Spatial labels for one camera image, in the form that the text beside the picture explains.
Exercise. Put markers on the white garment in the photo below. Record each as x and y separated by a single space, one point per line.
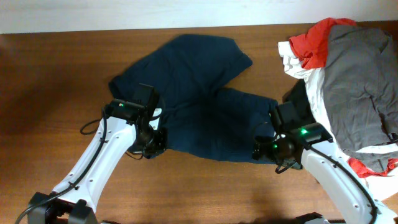
381 187

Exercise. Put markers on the red garment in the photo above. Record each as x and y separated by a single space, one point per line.
311 48

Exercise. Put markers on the black garment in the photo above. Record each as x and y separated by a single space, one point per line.
298 96

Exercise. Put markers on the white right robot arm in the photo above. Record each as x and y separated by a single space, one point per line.
311 148

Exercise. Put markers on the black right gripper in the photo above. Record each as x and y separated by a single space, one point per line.
264 152

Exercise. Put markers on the grey garment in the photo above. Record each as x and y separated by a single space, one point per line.
360 93

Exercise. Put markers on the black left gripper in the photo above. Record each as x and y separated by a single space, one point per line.
161 143

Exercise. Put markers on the dark blue shorts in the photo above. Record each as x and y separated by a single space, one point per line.
202 115

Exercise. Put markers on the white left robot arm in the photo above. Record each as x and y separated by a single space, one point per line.
124 128

